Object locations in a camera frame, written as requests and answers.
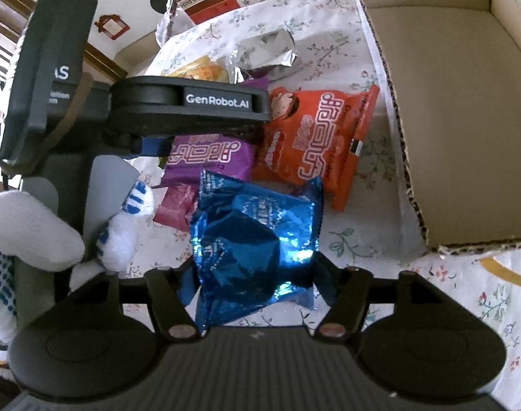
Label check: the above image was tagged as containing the blue foil snack packet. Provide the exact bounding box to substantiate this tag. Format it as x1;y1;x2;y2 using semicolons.
190;171;324;330

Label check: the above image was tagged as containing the white dotted glove hand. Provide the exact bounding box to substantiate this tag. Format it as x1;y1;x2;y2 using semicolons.
0;180;154;366

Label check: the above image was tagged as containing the orange red snack packet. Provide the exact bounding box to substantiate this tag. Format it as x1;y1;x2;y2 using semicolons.
252;85;379;212

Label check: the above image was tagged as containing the purple snack packet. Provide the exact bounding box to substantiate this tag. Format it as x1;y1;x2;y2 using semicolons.
160;76;270;189

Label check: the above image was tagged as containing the yellow cracker snack packet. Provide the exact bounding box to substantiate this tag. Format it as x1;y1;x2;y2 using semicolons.
144;48;229;83

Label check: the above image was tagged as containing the clear plastic bag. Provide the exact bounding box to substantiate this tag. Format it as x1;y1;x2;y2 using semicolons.
156;0;194;47

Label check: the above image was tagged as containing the floral white tablecloth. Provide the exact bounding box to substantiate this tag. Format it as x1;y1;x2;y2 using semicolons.
114;0;521;411

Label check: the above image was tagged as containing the silver foil snack packet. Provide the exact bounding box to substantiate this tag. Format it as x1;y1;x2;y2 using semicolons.
226;28;301;84

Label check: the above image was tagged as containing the open cardboard box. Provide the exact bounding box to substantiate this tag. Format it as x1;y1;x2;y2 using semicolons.
359;0;521;254

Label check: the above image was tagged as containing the wooden door frame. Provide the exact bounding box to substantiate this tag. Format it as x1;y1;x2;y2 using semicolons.
2;0;127;82

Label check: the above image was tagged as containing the pink snack packet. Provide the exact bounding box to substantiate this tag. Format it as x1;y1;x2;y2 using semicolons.
153;184;198;232

